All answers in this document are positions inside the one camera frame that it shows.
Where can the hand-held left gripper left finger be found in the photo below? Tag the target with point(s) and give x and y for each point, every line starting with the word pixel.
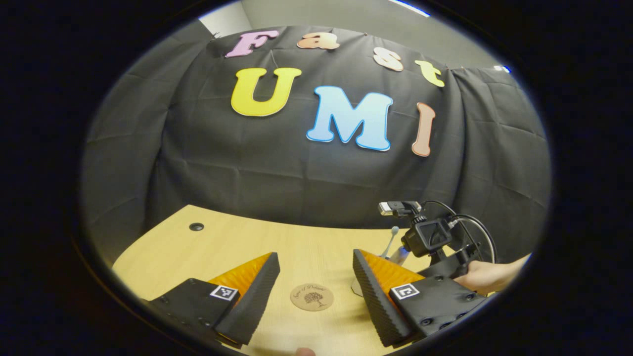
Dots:
pixel 254 301

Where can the wooden desktop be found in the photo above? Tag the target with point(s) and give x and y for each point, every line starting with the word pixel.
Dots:
pixel 306 247

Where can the pale blue toothbrush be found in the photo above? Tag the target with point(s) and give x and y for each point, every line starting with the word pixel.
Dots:
pixel 394 230

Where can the round cork coaster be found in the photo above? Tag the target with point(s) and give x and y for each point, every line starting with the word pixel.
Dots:
pixel 301 299

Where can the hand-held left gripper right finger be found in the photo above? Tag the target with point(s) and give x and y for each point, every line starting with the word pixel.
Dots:
pixel 376 301

